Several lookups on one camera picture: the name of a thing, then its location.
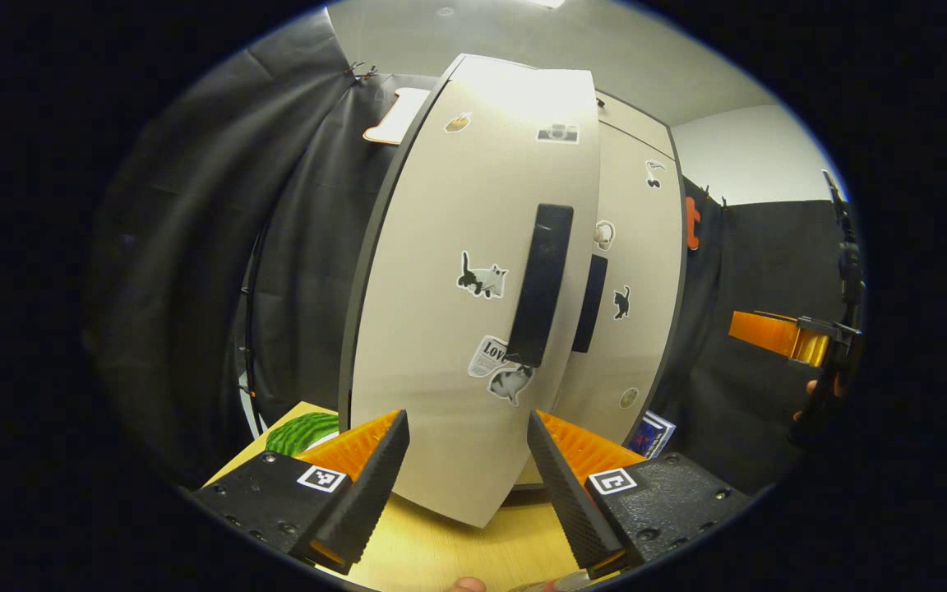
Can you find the green striped watermelon toy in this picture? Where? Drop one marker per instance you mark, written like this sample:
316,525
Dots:
301,434

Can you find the white and grey cabinet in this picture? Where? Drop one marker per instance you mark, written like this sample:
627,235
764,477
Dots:
410,136

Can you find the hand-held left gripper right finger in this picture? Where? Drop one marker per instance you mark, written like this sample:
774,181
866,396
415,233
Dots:
572,501

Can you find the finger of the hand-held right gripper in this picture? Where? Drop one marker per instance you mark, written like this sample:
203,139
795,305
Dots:
769,333

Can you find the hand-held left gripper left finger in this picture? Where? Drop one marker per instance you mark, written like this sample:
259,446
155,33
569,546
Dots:
358,501

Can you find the dark blue book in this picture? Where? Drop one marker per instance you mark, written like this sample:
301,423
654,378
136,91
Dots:
652,434

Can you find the black backdrop cloth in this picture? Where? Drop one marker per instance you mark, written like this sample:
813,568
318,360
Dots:
194,247

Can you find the white cabinet door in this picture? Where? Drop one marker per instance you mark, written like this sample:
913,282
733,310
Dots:
646,247
457,205

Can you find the white cabinet drawer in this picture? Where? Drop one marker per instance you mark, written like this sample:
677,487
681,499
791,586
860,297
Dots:
634,131

